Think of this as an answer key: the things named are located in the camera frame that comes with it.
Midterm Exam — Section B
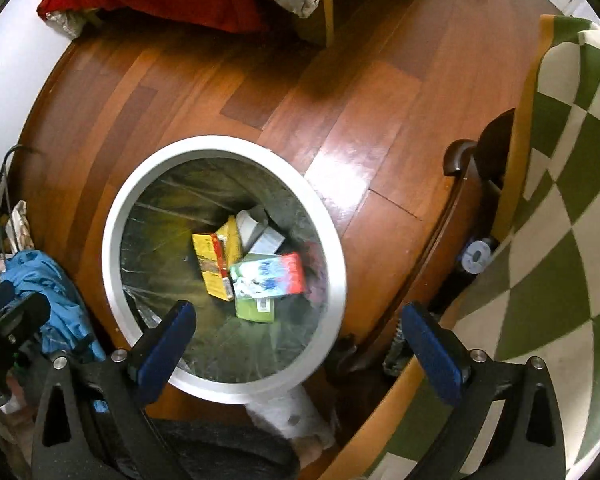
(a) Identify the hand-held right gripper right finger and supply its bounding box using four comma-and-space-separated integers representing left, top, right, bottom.
400, 301, 567, 480

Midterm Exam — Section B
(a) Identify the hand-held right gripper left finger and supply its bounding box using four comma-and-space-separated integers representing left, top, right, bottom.
31, 300, 198, 480

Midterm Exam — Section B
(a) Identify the green box with white label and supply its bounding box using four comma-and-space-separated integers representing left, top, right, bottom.
234, 292, 277, 323

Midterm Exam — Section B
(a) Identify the yellow box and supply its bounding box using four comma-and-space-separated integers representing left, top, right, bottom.
191, 232, 233, 302
215, 216, 245, 281

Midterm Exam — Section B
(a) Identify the black white-rimmed trash bin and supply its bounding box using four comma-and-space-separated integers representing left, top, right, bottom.
101, 135, 348, 405

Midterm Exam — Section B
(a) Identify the red blue milk carton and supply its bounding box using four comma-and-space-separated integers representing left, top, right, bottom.
228, 252, 307, 301

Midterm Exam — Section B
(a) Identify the blue white tall box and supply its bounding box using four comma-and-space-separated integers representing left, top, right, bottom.
235, 208, 287, 256

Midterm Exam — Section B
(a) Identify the blue cloth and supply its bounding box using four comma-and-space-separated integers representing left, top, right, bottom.
5, 250, 106, 361

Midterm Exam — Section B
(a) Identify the patterned light cloth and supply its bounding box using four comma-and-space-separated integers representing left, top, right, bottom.
5, 200, 36, 253

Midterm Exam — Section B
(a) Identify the white tape roll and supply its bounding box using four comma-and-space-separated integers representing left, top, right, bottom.
457, 240, 491, 276

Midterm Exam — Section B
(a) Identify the clear plastic bin liner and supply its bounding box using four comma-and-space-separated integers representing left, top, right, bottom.
120, 157, 331, 383

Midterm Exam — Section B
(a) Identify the person's left slippered foot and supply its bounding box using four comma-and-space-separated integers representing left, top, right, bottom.
245, 387, 336, 451

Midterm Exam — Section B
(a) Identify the green white checkered tablecloth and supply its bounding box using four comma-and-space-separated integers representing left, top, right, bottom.
370, 17, 600, 480

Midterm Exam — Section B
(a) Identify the wooden bed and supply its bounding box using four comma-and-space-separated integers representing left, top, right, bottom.
295, 0, 498, 48

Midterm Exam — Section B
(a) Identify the black cable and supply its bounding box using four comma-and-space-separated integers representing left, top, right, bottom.
0, 144, 41, 251

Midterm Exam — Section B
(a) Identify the dark brown wooden frame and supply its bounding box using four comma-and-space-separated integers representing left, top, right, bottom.
325, 110, 516, 391

